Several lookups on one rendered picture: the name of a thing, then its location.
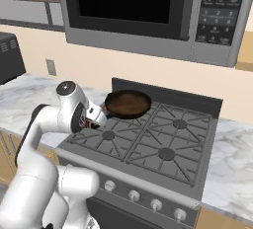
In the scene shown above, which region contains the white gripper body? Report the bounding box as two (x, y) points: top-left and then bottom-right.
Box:
(87, 107), (109, 129)

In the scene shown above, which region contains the dark brown frying pan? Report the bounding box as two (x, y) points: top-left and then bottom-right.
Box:
(104, 89), (153, 120)

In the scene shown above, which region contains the grey gas stove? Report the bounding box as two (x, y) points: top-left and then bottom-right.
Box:
(53, 77), (224, 229)

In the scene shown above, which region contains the white stove knob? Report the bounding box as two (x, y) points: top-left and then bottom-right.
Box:
(127, 189), (141, 203)
(104, 179), (117, 192)
(149, 198), (163, 213)
(173, 207), (188, 223)

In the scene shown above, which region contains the light wood cupboard door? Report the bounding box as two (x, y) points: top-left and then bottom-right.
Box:
(0, 129), (60, 187)

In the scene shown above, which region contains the black oven door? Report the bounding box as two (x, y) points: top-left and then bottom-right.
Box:
(86, 196), (172, 229)

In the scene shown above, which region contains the black countertop appliance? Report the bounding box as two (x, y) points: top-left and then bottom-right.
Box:
(0, 32), (27, 86)

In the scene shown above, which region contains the grey microwave oven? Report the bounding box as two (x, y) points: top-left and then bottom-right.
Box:
(56, 0), (253, 68)

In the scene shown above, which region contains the light wood base cupboard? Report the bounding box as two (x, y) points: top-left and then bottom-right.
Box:
(194, 205), (253, 229)

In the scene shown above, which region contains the grey wall socket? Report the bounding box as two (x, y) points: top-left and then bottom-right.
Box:
(45, 58), (57, 77)

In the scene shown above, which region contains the grey cupboard handle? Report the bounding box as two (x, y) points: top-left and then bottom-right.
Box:
(0, 130), (17, 162)

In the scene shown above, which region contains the grey window frame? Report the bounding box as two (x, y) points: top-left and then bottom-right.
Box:
(0, 0), (66, 33)

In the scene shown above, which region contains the light wood wall cupboard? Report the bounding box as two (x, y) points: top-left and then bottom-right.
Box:
(234, 30), (253, 73)

